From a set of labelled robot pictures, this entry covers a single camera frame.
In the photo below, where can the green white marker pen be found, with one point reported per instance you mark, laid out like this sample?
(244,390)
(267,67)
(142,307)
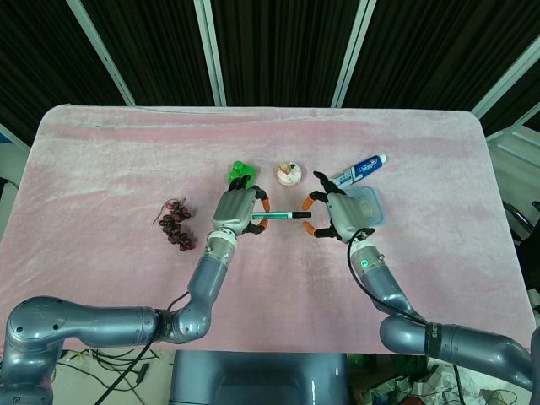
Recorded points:
(274,216)

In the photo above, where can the white metal frame rail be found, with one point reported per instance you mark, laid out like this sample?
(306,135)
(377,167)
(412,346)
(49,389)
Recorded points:
(504,136)

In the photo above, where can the green toy building block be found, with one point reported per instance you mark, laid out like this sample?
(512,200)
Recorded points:
(240,171)

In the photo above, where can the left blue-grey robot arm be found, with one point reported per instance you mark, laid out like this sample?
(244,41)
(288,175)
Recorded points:
(97,322)

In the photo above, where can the dark red grape bunch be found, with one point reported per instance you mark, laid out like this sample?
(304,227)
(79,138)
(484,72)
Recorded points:
(175,225)

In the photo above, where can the blue-grey robot torso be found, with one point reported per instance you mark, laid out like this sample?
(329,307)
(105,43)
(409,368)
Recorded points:
(257,379)

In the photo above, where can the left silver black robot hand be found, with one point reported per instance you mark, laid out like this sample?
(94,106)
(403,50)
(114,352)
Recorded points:
(232,208)

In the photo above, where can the black ribbed partition panel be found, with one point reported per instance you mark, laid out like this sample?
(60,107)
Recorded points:
(443,50)
(156,50)
(282,50)
(523,105)
(42,63)

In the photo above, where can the black metal chair frame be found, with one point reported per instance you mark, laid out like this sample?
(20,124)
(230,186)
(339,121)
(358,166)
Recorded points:
(523,228)

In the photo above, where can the white partition post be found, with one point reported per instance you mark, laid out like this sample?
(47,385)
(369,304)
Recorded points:
(352,55)
(212,55)
(104,55)
(506,80)

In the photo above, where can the pink table cloth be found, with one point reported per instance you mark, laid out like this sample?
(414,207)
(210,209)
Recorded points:
(295,287)

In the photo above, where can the pink toy cake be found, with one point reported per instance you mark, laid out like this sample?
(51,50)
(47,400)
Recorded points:
(289,175)

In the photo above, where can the clear box with blue lid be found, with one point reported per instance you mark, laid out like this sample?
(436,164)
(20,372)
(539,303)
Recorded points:
(373,206)

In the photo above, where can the crumpled white paper pile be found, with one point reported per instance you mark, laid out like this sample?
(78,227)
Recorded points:
(405,384)

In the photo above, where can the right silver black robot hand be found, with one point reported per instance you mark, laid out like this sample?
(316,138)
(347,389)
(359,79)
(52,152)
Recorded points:
(346,215)

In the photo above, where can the black marker cap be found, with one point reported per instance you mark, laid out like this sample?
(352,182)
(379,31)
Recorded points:
(301,215)

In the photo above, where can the blue white toothpaste tube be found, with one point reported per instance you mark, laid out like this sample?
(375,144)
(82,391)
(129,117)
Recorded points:
(367,166)

